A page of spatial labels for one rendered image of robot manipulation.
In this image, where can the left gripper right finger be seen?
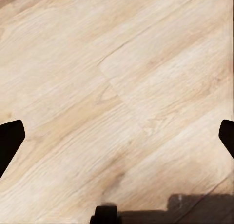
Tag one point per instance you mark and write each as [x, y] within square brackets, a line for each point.
[226, 135]

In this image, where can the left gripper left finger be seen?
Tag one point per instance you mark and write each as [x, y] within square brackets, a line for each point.
[12, 135]

